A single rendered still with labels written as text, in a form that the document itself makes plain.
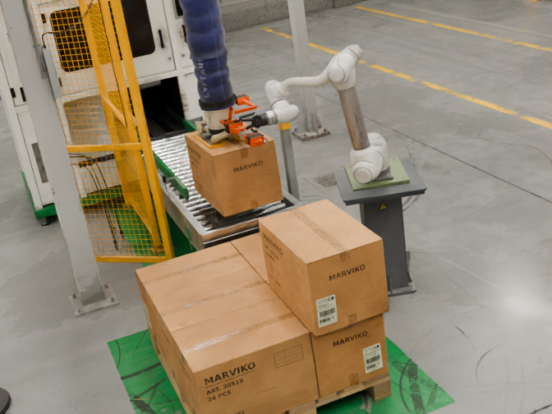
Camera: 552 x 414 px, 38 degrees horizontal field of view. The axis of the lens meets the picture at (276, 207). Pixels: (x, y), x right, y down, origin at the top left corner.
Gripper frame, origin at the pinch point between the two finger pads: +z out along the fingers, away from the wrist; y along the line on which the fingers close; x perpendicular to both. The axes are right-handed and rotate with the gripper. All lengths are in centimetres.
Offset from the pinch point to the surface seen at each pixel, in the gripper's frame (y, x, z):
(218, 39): -50, 17, -4
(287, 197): 61, 15, -32
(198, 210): 65, 45, 21
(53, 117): -14, 64, 96
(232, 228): 61, -6, 13
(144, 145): 21, 70, 43
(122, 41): -50, 70, 43
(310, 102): 85, 276, -164
